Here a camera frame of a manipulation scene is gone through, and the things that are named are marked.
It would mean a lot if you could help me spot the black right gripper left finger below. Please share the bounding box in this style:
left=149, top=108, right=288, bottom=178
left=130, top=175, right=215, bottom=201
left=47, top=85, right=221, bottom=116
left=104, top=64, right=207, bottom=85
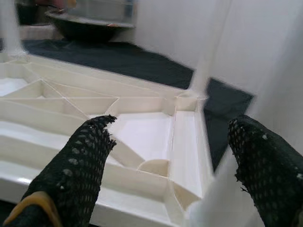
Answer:
left=4, top=114, right=118, bottom=227

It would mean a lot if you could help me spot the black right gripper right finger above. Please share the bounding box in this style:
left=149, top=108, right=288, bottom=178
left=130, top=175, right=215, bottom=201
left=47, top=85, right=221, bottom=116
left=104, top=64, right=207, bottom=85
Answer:
left=227, top=115, right=303, bottom=227

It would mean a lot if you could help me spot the white plastic table top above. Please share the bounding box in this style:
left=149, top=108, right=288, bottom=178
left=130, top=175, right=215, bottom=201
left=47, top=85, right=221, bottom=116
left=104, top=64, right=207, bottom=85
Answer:
left=0, top=53, right=214, bottom=227

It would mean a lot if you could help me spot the tan rubber band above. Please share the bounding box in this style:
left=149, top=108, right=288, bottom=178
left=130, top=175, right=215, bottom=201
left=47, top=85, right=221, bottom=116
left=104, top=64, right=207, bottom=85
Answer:
left=4, top=191, right=62, bottom=227

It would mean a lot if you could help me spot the black wok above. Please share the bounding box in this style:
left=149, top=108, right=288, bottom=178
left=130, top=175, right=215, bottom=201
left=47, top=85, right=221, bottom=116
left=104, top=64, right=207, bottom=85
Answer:
left=45, top=9, right=137, bottom=44

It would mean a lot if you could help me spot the clear plastic storage container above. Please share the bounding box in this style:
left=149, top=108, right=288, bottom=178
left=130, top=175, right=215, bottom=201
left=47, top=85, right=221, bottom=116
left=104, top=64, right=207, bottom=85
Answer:
left=68, top=0, right=138, bottom=25

